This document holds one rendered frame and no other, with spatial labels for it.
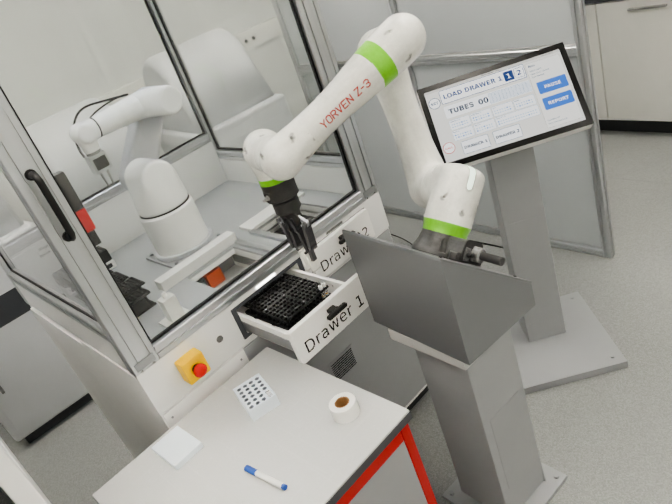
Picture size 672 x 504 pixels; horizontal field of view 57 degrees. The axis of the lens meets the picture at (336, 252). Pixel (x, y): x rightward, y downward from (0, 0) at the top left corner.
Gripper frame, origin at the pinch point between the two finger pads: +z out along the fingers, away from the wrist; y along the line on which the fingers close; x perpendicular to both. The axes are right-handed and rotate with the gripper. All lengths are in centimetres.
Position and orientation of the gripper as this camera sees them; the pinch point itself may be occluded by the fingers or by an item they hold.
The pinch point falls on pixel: (309, 259)
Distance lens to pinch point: 176.3
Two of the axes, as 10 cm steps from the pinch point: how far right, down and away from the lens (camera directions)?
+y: 6.7, 1.3, -7.3
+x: 6.7, -5.4, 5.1
